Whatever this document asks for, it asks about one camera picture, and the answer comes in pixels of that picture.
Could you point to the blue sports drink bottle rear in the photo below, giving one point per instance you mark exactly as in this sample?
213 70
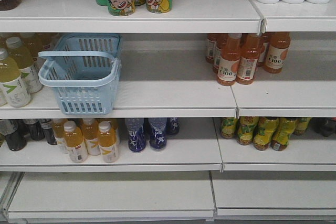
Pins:
172 126

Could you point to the orange juice bottle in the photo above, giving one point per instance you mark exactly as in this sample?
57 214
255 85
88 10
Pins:
277 52
229 61
248 60

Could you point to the blue sports drink bottle left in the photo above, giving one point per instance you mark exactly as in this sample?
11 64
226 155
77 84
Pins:
136 140

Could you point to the yellow vitamin drink bottle front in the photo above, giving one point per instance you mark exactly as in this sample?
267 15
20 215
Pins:
75 143

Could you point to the blue sports drink bottle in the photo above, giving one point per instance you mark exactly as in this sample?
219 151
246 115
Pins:
136 140
172 126
158 138

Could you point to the blue sports drink bottle middle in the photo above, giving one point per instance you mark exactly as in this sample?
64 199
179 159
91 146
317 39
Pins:
158 138

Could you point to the white metal shelf unit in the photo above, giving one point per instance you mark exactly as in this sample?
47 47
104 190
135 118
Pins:
199 177

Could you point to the pale yellow drink bottle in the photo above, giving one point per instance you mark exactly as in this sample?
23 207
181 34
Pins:
24 60
12 84

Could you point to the orange juice bottle far right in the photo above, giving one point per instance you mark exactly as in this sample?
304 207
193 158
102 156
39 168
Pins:
277 52

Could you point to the orange juice bottle front left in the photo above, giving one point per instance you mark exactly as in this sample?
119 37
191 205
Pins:
229 61

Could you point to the dark tea bottle black cap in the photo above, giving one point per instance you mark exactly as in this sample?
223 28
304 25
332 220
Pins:
9 128

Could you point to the dark cola bottle red label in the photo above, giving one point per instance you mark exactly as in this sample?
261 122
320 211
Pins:
324 126

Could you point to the orange juice bottle front right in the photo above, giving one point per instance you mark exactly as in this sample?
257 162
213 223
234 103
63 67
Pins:
248 60

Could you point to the light blue plastic basket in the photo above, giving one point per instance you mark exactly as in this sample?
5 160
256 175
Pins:
83 70

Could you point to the yellow vitamin drink bottle right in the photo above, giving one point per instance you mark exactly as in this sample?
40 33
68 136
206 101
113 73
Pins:
108 142

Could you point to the yellow vitamin drink bottle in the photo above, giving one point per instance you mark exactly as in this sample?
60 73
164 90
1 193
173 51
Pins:
75 143
108 142

